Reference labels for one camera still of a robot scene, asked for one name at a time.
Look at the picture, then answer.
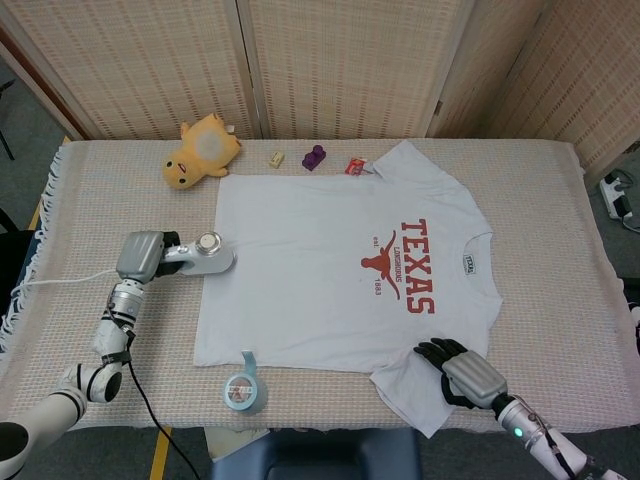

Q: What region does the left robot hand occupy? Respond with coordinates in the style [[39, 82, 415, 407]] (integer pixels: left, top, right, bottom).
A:
[[114, 229, 184, 287]]

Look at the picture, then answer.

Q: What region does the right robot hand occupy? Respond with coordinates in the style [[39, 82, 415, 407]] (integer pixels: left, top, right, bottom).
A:
[[413, 337, 509, 412]]

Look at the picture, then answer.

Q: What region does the small white iron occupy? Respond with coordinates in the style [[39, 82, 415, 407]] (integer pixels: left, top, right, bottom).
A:
[[159, 232, 237, 278]]

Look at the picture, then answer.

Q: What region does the thin white cable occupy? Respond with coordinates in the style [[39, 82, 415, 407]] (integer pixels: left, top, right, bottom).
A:
[[9, 269, 121, 302]]

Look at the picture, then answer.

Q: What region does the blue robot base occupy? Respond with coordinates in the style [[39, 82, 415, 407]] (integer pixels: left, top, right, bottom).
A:
[[209, 427, 424, 480]]

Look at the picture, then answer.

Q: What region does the white Texas print T-shirt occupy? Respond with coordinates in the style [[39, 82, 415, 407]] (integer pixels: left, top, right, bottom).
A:
[[192, 139, 504, 440]]

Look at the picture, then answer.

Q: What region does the yellow plush toy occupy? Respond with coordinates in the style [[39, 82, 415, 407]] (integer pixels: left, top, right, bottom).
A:
[[160, 113, 245, 192]]

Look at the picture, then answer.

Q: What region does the beige woven tablecloth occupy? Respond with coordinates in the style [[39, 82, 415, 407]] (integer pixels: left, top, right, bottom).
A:
[[0, 137, 640, 434]]

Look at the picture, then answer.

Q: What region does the light blue tape roll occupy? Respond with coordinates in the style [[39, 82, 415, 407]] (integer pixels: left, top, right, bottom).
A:
[[222, 350, 269, 416]]

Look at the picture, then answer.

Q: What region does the black stand leg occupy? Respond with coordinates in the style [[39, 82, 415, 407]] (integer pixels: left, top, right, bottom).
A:
[[0, 77, 17, 162]]

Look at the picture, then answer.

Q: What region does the purple toy block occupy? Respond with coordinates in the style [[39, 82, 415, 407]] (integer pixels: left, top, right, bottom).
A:
[[301, 143, 327, 172]]

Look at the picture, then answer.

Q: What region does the white sheet under table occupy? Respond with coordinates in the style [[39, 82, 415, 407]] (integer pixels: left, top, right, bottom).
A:
[[204, 427, 271, 464]]

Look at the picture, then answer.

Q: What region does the white power strip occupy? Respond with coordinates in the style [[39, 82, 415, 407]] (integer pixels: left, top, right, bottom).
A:
[[599, 170, 636, 221]]

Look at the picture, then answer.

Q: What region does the woven folding screen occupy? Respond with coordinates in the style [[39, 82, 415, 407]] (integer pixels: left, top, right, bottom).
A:
[[0, 0, 640, 171]]

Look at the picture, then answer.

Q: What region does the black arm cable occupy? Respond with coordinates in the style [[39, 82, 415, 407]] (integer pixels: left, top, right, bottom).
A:
[[102, 309, 214, 480]]

